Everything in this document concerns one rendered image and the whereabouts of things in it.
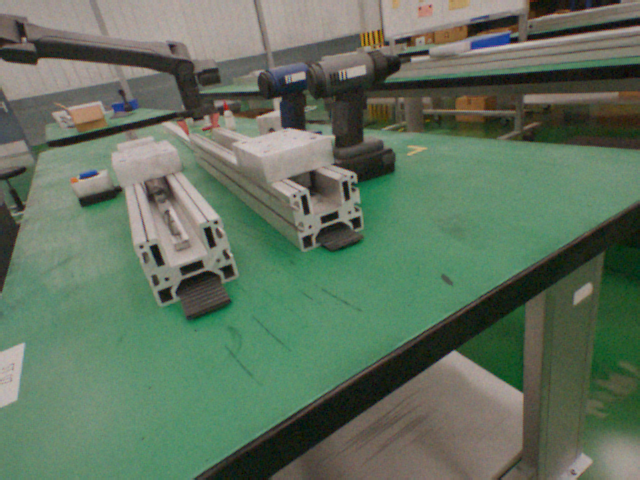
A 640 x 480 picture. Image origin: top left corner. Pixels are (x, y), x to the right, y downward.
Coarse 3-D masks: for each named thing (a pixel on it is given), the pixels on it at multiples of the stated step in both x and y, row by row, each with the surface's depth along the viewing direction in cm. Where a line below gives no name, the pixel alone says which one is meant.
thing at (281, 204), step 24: (192, 144) 117; (216, 144) 95; (216, 168) 98; (336, 168) 58; (240, 192) 79; (264, 192) 62; (288, 192) 52; (312, 192) 59; (336, 192) 56; (264, 216) 68; (288, 216) 55; (312, 216) 54; (336, 216) 56; (360, 216) 57; (312, 240) 55
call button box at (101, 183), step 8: (96, 176) 100; (104, 176) 99; (72, 184) 97; (80, 184) 97; (88, 184) 98; (96, 184) 99; (104, 184) 100; (112, 184) 103; (80, 192) 98; (88, 192) 99; (96, 192) 99; (104, 192) 100; (112, 192) 101; (80, 200) 98; (88, 200) 99; (96, 200) 100; (104, 200) 101
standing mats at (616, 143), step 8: (576, 136) 321; (584, 136) 317; (568, 144) 308; (576, 144) 305; (584, 144) 302; (592, 144) 299; (600, 144) 295; (608, 144) 292; (616, 144) 289; (624, 144) 286; (632, 144) 283
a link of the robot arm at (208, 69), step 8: (184, 64) 111; (200, 64) 118; (208, 64) 119; (216, 64) 119; (184, 72) 113; (192, 72) 114; (200, 72) 117; (208, 72) 119; (216, 72) 120; (184, 80) 116; (208, 80) 121; (216, 80) 122
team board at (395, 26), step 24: (384, 0) 390; (408, 0) 367; (432, 0) 346; (456, 0) 328; (480, 0) 311; (504, 0) 297; (528, 0) 285; (384, 24) 401; (408, 24) 376; (432, 24) 355; (456, 24) 335
